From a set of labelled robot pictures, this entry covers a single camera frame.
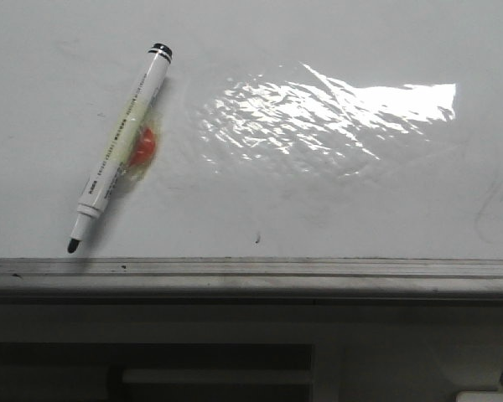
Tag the white whiteboard marker pen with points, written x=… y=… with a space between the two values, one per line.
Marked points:
x=123 y=137

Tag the white whiteboard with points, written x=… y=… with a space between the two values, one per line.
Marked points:
x=285 y=128

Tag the orange knob glued to marker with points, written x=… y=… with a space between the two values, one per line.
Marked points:
x=144 y=149

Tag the white box bottom right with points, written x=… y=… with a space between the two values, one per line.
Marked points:
x=480 y=396

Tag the aluminium whiteboard frame rail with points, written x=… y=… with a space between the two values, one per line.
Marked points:
x=252 y=278

